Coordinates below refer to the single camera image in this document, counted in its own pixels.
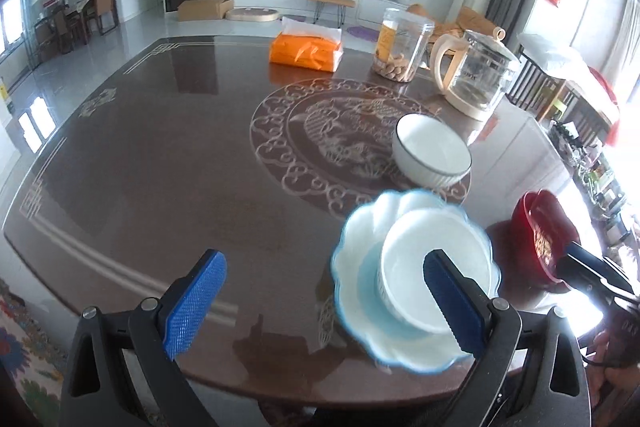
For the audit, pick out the orange tissue pack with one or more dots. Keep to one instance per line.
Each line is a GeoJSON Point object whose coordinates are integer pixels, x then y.
{"type": "Point", "coordinates": [300, 52]}

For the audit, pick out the plain white bowl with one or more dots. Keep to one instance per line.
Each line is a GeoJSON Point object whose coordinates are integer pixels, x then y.
{"type": "Point", "coordinates": [425, 232]}

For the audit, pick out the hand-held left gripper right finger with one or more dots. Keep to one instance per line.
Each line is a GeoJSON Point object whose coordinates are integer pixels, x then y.
{"type": "Point", "coordinates": [457, 307]}

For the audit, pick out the wooden lounge chair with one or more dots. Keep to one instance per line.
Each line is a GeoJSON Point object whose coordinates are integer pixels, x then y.
{"type": "Point", "coordinates": [475, 22]}

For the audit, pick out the person's right hand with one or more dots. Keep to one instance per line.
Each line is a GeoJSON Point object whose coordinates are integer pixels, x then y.
{"type": "Point", "coordinates": [620, 379]}

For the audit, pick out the round beige floor cushion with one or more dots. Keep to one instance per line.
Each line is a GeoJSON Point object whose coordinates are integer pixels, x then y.
{"type": "Point", "coordinates": [252, 15]}

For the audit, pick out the white sheer curtain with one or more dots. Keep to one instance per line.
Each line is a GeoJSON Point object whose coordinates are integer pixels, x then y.
{"type": "Point", "coordinates": [622, 42]}

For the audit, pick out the purple floor mat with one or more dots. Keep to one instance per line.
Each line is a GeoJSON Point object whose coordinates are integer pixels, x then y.
{"type": "Point", "coordinates": [362, 33]}

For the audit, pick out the white pillow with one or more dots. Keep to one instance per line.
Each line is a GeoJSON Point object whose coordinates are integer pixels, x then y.
{"type": "Point", "coordinates": [555, 54]}

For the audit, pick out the scalloped blue and white bowl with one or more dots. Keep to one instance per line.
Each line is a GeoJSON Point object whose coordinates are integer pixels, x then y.
{"type": "Point", "coordinates": [360, 247]}

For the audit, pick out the red cloth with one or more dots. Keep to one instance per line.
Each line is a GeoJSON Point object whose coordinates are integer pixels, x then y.
{"type": "Point", "coordinates": [607, 102]}

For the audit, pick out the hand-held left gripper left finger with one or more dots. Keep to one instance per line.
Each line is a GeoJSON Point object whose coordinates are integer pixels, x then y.
{"type": "Point", "coordinates": [192, 307]}

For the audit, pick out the row of small bottles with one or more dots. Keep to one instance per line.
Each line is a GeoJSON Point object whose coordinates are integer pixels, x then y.
{"type": "Point", "coordinates": [595, 172]}

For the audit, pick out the dark wooden slatted chair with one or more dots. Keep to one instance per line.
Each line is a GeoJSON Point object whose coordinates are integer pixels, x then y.
{"type": "Point", "coordinates": [540, 92]}

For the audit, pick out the wooden dining chair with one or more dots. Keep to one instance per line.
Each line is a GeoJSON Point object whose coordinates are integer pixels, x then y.
{"type": "Point", "coordinates": [105, 7]}

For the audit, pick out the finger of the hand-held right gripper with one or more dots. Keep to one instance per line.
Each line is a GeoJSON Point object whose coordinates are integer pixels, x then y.
{"type": "Point", "coordinates": [592, 257]}
{"type": "Point", "coordinates": [585, 277]}

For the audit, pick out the ribbed white bowl black rim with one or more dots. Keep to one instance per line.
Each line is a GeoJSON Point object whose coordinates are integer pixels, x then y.
{"type": "Point", "coordinates": [430, 147]}

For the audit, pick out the cardboard box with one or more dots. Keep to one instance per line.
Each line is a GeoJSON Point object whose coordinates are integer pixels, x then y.
{"type": "Point", "coordinates": [205, 9]}

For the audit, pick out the clear plastic snack jar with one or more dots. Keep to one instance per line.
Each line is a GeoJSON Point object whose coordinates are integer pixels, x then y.
{"type": "Point", "coordinates": [400, 42]}

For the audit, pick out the red flower-shaped plate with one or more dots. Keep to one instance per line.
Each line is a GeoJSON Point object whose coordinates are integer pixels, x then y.
{"type": "Point", "coordinates": [530, 227]}

